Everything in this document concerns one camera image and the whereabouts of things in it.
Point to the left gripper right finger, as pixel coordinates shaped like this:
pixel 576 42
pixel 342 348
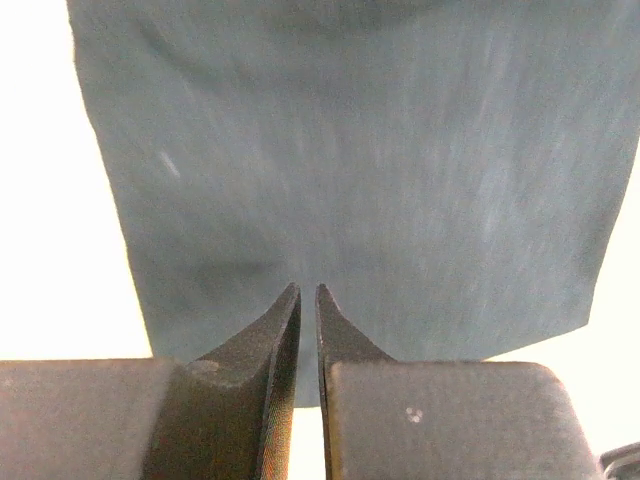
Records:
pixel 387 419

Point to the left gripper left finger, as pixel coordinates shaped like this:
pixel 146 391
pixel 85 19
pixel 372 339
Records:
pixel 225 415

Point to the black t shirt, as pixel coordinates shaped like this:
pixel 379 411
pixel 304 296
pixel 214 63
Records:
pixel 451 170

